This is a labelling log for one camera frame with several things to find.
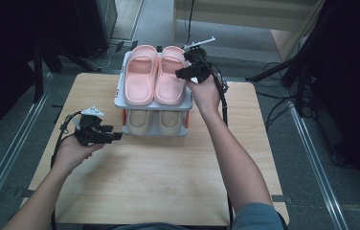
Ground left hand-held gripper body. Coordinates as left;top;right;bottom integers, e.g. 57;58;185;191
74;105;113;147

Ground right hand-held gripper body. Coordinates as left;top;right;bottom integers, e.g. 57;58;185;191
182;35;216;84

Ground pink slide sandal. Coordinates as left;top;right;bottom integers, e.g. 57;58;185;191
153;45;191;105
124;44;160;106

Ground cream perforated clog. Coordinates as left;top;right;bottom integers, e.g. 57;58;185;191
125;108;154;135
157;109;184;135

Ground grey two-tier shoe rack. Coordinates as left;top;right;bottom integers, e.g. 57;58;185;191
114;50;195;138

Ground person's right hand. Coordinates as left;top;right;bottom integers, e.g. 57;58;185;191
185;75;224;118

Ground person's left hand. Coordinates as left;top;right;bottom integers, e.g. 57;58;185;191
51;135;105;176

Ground black tripod stand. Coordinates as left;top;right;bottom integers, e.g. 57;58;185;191
244;0;332;118

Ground black metal stand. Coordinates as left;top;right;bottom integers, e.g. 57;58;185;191
33;41;102;104

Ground dark grey cabinet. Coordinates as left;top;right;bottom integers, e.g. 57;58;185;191
74;0;119;57

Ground light wooden cabinet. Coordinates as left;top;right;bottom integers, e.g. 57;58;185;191
171;0;326;61

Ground black curtain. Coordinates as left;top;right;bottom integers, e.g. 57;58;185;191
296;0;360;205
0;0;83;147

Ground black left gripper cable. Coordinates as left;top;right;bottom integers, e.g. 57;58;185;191
49;109;85;230

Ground black hanging cable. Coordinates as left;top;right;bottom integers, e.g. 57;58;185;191
182;0;196;49

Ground white floor cable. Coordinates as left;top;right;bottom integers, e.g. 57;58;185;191
85;44;119;70

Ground metal floor rail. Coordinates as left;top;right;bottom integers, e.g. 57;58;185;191
0;73;55;219
287;102;349;230

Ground black floor cables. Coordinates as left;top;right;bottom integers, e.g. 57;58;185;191
254;61;316;132

